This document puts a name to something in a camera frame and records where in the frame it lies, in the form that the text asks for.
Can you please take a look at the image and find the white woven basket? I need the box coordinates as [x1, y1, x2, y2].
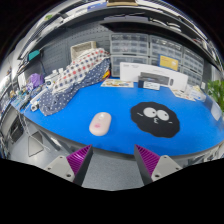
[70, 41, 98, 61]

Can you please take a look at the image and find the small black labelled box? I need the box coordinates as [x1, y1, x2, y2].
[137, 75, 162, 91]

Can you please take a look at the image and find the long white keyboard box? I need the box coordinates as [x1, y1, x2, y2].
[119, 61, 189, 92]

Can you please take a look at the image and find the clear plastic bag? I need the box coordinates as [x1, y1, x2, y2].
[186, 83, 208, 102]

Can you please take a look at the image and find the navy polka-dot cloth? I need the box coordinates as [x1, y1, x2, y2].
[39, 58, 111, 117]

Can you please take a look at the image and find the black fuzzy-face mouse pad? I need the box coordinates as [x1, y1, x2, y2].
[130, 101, 181, 139]

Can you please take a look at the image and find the yellow flat box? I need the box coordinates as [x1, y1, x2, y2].
[159, 54, 180, 72]

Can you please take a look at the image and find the red blue checked cloth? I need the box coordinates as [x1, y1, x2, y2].
[53, 48, 111, 94]

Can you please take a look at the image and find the purple plastic bag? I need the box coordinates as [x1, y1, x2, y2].
[27, 72, 44, 90]

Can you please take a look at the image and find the green potted plant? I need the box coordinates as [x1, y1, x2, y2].
[206, 79, 224, 113]

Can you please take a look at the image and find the colourful printed leaflet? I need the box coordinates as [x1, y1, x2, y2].
[170, 88, 196, 102]
[100, 78, 135, 89]

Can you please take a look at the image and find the pale pink computer mouse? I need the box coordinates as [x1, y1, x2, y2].
[88, 111, 113, 137]

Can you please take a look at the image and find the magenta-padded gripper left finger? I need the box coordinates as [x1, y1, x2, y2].
[44, 144, 94, 187]

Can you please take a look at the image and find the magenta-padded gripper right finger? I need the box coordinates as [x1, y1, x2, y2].
[133, 144, 183, 187]

